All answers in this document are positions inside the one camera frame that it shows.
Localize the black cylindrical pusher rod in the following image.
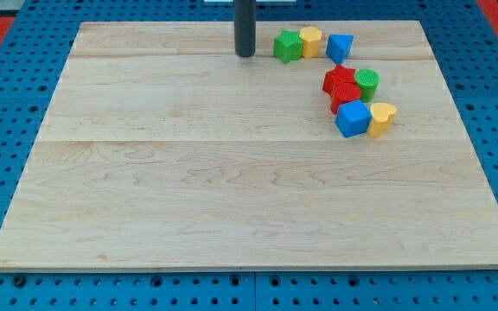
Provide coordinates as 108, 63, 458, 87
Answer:
233, 0, 256, 57

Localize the blue cube block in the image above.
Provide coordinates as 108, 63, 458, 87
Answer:
335, 99, 372, 138

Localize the green star block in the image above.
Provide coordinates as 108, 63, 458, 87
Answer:
273, 29, 303, 63

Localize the green circle block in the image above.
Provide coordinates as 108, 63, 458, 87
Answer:
354, 68, 380, 102

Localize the red star block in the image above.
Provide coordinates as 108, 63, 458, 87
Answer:
322, 64, 356, 94

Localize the blue triangle block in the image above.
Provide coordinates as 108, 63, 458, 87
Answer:
326, 34, 354, 65

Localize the yellow heart block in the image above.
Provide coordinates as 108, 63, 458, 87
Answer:
367, 103, 398, 138

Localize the red circle block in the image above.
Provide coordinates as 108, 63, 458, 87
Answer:
329, 82, 361, 115

